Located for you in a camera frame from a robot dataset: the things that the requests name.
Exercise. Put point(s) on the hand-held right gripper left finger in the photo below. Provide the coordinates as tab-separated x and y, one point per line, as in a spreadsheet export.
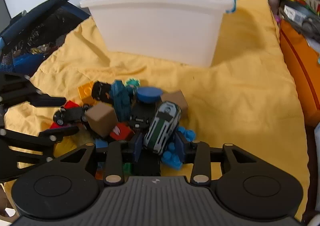
137	149

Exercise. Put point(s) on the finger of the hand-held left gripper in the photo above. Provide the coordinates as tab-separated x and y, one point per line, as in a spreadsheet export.
57	133
50	101

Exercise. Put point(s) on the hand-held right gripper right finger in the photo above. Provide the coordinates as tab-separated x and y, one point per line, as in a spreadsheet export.
182	149

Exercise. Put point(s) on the light blue toy brick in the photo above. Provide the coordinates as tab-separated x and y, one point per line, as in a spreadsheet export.
186	133
172	158

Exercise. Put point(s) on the green toy brick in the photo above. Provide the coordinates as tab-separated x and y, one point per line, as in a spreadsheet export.
127	168

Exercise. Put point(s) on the black toy car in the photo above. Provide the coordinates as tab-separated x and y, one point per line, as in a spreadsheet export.
142	114
71	114
101	90

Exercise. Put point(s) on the white green toy car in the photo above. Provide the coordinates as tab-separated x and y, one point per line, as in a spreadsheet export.
162	125

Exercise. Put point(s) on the orange toy brick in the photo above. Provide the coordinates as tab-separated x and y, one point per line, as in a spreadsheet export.
85	92

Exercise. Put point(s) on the small light blue brick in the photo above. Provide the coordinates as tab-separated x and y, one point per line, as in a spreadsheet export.
101	143

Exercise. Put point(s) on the brown cube block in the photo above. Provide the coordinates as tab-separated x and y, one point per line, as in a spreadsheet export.
178	100
101	118

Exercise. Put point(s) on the teal toy car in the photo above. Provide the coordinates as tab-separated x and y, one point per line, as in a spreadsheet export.
121	100

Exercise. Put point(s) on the red toy car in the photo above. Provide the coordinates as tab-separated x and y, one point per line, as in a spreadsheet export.
122	130

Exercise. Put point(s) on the blue round disc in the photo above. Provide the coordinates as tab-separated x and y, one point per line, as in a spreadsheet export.
148	94

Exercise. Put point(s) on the teal green toy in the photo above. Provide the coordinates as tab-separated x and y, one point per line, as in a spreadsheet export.
132	82

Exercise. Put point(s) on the yellow cloth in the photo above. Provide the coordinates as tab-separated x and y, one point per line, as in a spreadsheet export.
237	90

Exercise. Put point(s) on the orange box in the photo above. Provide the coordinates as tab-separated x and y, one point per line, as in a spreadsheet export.
300	65

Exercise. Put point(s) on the small white box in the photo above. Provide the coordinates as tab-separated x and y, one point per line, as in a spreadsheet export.
295	15

